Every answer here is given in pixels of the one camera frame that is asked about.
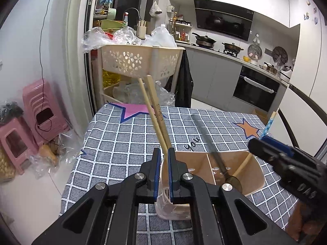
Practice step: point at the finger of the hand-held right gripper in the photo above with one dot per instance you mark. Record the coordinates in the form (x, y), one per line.
(278, 144)
(283, 166)

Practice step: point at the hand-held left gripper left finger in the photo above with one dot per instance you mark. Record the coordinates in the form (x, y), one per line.
(156, 176)

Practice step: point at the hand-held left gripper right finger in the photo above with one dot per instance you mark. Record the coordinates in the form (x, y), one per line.
(172, 178)

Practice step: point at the blue patterned chopstick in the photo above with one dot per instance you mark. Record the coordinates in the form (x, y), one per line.
(268, 126)

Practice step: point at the beige utensil holder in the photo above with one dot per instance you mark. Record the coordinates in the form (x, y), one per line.
(199, 166)

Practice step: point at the wooden chopstick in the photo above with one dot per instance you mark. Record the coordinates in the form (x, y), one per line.
(242, 165)
(156, 103)
(149, 107)

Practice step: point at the person's right hand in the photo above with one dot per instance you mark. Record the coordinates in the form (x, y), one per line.
(300, 219)

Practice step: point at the cardboard box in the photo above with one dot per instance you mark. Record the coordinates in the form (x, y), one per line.
(260, 114)

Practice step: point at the black ladle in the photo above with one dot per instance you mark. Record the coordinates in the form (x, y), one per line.
(210, 145)

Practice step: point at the checked tablecloth with stars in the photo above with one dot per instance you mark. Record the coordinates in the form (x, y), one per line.
(115, 145)

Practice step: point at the black built-in oven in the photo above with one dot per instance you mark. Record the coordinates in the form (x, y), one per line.
(255, 89)

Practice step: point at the small saucepan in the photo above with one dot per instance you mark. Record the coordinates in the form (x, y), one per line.
(271, 68)

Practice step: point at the crumpled clear plastic bag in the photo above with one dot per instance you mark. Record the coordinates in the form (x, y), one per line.
(158, 94)

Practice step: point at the yellow bowl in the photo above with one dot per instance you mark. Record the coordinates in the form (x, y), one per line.
(247, 59)

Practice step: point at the clear plastic wrap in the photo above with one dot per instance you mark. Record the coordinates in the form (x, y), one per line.
(66, 145)

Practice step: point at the round metal steamer rack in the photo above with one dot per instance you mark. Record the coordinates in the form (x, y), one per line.
(255, 51)

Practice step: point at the black hanging bag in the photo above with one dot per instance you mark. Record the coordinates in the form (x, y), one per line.
(182, 81)

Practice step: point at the dark cooking pot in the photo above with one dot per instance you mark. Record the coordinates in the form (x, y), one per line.
(232, 47)

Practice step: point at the gold foil packet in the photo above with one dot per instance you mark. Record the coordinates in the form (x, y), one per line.
(109, 77)

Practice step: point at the beige plastic storage cart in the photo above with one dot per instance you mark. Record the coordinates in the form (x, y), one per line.
(122, 61)

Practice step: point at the black wok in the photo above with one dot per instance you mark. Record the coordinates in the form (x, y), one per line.
(204, 40)

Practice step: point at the black range hood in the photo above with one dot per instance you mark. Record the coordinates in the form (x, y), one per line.
(222, 20)

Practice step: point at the stack of pink stools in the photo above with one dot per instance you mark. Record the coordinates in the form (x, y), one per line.
(38, 99)

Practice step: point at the beige knife holder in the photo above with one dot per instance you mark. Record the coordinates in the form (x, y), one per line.
(141, 30)

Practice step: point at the spice rack with bottles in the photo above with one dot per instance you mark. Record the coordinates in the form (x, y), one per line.
(182, 30)

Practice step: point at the bag of yellowish food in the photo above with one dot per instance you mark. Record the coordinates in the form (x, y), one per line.
(5, 166)

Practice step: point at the small pink stool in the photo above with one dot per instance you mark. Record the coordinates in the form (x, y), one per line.
(10, 132)

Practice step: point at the green plastic basin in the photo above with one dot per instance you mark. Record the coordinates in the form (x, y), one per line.
(112, 24)

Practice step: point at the spray bottle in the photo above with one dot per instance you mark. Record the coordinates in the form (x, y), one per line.
(126, 20)

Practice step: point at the black bag on stool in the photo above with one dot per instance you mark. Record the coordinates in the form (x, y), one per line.
(10, 112)

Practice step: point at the hanging white plastic bag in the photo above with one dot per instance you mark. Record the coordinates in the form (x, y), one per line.
(155, 10)

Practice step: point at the curved black faucet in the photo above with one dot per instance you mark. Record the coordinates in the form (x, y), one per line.
(134, 9)

